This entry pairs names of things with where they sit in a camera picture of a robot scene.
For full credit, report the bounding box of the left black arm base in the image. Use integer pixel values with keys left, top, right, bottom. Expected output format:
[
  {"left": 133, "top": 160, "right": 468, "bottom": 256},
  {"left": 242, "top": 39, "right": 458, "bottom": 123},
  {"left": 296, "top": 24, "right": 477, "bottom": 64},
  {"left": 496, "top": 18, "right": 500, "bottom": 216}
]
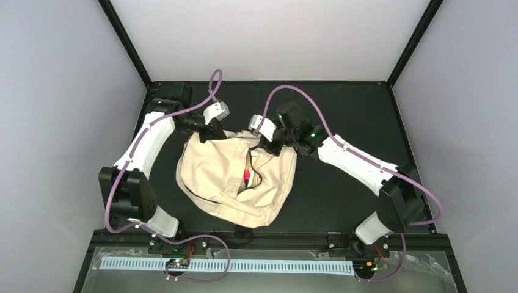
[{"left": 147, "top": 239, "right": 206, "bottom": 278}]

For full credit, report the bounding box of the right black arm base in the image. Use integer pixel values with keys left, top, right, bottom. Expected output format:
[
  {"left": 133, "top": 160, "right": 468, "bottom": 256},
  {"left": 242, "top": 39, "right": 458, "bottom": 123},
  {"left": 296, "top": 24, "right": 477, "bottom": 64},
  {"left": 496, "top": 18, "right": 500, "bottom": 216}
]
[{"left": 327, "top": 234, "right": 389, "bottom": 280}]

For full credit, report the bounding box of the yellow highlighter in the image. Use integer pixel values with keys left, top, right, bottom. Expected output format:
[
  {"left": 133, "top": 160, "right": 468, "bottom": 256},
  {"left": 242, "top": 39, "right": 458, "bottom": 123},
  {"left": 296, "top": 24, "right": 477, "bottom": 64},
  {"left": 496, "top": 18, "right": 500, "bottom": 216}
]
[{"left": 245, "top": 172, "right": 257, "bottom": 189}]

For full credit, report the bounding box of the beige canvas backpack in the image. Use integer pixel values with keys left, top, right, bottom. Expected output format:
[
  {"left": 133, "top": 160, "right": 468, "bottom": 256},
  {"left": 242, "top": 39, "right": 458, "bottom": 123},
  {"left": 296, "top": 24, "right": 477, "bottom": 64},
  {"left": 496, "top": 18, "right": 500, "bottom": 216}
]
[{"left": 175, "top": 131, "right": 297, "bottom": 229}]

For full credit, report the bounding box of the black frame post right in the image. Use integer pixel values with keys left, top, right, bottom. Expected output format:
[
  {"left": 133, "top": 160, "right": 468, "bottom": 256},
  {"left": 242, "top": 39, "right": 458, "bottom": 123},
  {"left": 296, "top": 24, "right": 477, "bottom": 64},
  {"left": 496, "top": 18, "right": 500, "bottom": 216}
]
[{"left": 387, "top": 0, "right": 443, "bottom": 89}]

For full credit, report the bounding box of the black frame post left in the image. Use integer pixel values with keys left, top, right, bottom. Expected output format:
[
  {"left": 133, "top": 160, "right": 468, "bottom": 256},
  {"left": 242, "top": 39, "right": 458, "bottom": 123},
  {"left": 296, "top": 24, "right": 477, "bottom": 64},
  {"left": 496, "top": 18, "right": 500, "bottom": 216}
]
[{"left": 98, "top": 0, "right": 153, "bottom": 88}]

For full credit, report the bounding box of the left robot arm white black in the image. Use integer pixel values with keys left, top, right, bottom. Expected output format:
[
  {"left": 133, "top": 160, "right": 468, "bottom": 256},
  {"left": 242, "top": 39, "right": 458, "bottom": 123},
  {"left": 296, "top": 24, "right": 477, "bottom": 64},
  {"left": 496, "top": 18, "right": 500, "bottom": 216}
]
[{"left": 98, "top": 82, "right": 230, "bottom": 238}]

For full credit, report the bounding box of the pink black highlighter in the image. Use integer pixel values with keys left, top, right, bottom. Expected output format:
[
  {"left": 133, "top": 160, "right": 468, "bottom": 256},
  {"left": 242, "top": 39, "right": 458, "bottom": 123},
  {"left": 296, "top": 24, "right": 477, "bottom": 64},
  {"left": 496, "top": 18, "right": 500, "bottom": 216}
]
[{"left": 243, "top": 169, "right": 250, "bottom": 181}]

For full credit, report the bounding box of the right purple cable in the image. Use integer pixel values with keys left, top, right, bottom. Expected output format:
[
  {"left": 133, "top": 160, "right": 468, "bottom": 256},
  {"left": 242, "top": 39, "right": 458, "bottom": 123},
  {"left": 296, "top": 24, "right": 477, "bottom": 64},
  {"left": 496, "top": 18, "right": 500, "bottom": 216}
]
[{"left": 257, "top": 84, "right": 444, "bottom": 283}]

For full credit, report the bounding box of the light blue slotted cable duct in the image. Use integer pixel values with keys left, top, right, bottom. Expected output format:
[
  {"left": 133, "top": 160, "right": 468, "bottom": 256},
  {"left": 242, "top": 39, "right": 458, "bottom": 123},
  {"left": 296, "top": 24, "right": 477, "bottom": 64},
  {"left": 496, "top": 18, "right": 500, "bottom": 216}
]
[{"left": 97, "top": 256, "right": 354, "bottom": 276}]

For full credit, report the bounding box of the black frame post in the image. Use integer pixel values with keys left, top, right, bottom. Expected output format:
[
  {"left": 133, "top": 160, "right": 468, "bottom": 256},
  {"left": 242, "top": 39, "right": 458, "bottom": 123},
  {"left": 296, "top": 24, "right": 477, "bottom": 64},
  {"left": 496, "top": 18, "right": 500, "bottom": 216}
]
[
  {"left": 98, "top": 0, "right": 153, "bottom": 88},
  {"left": 387, "top": 0, "right": 443, "bottom": 89}
]

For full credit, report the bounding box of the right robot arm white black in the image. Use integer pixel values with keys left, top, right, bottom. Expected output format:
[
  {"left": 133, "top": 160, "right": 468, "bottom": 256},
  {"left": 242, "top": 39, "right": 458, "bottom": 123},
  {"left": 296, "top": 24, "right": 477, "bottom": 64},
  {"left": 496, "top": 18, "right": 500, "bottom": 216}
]
[{"left": 249, "top": 102, "right": 426, "bottom": 256}]

